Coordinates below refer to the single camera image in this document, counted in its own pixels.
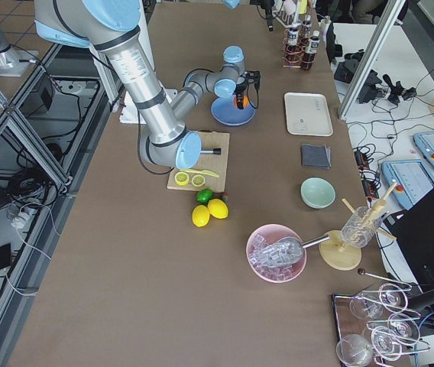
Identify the light green bowl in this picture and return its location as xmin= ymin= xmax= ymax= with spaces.
xmin=300 ymin=177 xmax=336 ymax=209

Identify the lower right drink bottle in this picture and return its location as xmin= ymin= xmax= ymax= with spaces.
xmin=299 ymin=15 xmax=312 ymax=54

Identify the steel muddler black tip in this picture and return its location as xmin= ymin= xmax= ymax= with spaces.
xmin=200 ymin=148 xmax=222 ymax=155

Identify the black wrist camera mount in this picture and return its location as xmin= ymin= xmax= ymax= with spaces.
xmin=245 ymin=70 xmax=261 ymax=93

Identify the yellow plastic knife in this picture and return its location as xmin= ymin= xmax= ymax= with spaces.
xmin=180 ymin=168 xmax=220 ymax=178

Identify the blue round plate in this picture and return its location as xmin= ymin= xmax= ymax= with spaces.
xmin=211 ymin=98 xmax=255 ymax=126

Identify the green lime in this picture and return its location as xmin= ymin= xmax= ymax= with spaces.
xmin=196 ymin=188 xmax=214 ymax=205

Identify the lower yellow lemon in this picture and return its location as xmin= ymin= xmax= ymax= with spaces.
xmin=192 ymin=205 xmax=210 ymax=228

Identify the copper wire bottle rack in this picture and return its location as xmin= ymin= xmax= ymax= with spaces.
xmin=282 ymin=28 xmax=313 ymax=70

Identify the wooden cutting board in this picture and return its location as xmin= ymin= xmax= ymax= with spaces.
xmin=167 ymin=131 xmax=230 ymax=193

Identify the drink bottle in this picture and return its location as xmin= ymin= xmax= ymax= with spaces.
xmin=299 ymin=15 xmax=312 ymax=54
xmin=285 ymin=23 xmax=300 ymax=65
xmin=300 ymin=31 xmax=320 ymax=70

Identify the metal ice scoop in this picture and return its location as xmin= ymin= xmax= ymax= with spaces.
xmin=266 ymin=235 xmax=330 ymax=267

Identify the top drink bottle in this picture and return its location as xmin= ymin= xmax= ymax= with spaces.
xmin=285 ymin=23 xmax=300 ymax=65

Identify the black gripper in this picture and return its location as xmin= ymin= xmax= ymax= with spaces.
xmin=258 ymin=0 xmax=274 ymax=31
xmin=234 ymin=75 xmax=248 ymax=109

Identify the thick lemon half slice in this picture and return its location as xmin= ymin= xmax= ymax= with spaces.
xmin=174 ymin=171 xmax=190 ymax=187

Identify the pink bowl of ice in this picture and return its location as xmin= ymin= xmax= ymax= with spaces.
xmin=246 ymin=224 xmax=307 ymax=283

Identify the wine glass rack tray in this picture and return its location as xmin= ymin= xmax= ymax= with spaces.
xmin=332 ymin=281 xmax=431 ymax=366

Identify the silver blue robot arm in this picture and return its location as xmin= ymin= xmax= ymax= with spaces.
xmin=222 ymin=0 xmax=275 ymax=31
xmin=34 ymin=1 xmax=246 ymax=169

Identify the orange fruit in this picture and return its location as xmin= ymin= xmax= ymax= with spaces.
xmin=233 ymin=94 xmax=249 ymax=109

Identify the yellow lemon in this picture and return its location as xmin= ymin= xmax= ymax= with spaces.
xmin=192 ymin=205 xmax=210 ymax=228
xmin=207 ymin=199 xmax=229 ymax=219

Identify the grey folded cloth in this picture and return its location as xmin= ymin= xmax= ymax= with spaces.
xmin=301 ymin=144 xmax=332 ymax=169

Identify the upper yellow lemon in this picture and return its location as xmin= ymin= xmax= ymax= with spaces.
xmin=207 ymin=199 xmax=229 ymax=219

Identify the wooden cup stand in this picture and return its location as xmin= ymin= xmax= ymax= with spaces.
xmin=319 ymin=180 xmax=397 ymax=271

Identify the clear glass mug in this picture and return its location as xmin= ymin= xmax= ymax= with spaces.
xmin=341 ymin=206 xmax=395 ymax=248

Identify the lower left drink bottle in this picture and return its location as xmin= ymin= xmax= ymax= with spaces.
xmin=300 ymin=31 xmax=320 ymax=70

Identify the cream rabbit tray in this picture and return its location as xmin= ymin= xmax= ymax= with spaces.
xmin=284 ymin=92 xmax=333 ymax=137

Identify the left teach pendant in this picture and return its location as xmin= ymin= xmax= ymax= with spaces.
xmin=381 ymin=159 xmax=434 ymax=209

